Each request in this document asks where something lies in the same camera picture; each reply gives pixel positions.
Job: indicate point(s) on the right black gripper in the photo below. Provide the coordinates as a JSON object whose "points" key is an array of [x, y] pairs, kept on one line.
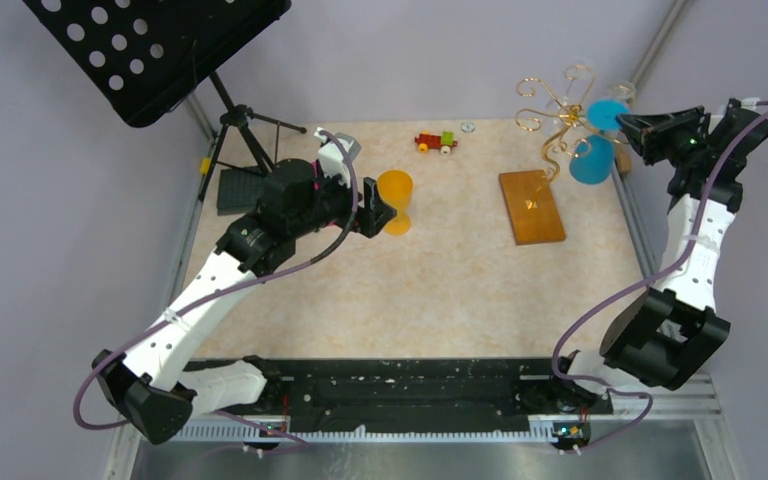
{"points": [[653, 128]]}

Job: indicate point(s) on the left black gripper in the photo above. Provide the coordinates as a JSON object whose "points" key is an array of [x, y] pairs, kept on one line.
{"points": [[373, 221]]}

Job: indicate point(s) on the yellow wine glass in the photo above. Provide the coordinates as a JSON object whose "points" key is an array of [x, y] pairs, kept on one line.
{"points": [[395, 188]]}

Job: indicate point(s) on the blue wine glass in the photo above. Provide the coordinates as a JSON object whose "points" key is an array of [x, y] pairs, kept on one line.
{"points": [[593, 156]]}

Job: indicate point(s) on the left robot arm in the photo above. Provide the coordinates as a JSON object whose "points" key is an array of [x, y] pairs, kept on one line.
{"points": [[150, 384]]}

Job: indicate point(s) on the clear wine glass right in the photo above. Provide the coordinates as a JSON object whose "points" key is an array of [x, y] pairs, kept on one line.
{"points": [[622, 91]]}

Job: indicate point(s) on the clear wine glass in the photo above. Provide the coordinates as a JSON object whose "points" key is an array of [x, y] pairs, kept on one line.
{"points": [[622, 91], [580, 76]]}

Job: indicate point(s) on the clear wine glass back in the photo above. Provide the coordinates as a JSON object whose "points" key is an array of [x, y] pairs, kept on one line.
{"points": [[580, 76]]}

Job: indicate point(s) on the gold wine glass rack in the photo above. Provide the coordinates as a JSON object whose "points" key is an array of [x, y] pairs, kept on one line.
{"points": [[528, 195]]}

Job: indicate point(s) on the colourful toy train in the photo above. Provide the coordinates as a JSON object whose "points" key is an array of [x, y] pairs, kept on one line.
{"points": [[444, 143]]}

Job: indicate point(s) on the black foot pedal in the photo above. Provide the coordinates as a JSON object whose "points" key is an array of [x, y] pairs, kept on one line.
{"points": [[239, 190]]}

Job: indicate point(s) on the black perforated music stand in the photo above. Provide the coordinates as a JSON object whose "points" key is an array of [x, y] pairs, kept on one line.
{"points": [[147, 57]]}

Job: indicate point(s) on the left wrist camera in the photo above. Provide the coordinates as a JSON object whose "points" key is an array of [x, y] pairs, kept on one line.
{"points": [[330, 157]]}

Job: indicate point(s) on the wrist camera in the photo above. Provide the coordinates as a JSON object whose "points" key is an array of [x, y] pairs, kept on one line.
{"points": [[330, 157], [750, 103]]}

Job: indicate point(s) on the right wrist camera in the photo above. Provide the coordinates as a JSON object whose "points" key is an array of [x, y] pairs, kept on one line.
{"points": [[750, 103]]}

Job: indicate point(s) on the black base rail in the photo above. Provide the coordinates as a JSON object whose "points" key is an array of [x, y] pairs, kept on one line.
{"points": [[405, 396]]}

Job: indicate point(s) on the aluminium frame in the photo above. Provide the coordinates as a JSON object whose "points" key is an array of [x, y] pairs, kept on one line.
{"points": [[587, 434]]}

